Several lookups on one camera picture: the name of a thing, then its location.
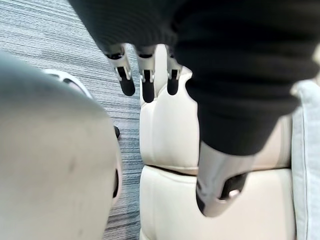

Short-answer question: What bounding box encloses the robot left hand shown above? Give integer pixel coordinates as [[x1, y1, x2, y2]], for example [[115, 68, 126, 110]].
[[67, 0, 320, 218]]

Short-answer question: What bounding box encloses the cream leather sofa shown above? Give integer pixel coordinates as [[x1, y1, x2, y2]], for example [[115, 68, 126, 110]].
[[138, 44, 298, 240]]

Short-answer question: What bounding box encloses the light grey cushion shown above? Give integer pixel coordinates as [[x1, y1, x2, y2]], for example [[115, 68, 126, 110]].
[[289, 76, 320, 240]]

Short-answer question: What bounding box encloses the robot silver leg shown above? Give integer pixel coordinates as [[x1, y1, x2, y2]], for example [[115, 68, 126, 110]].
[[0, 49, 124, 240]]

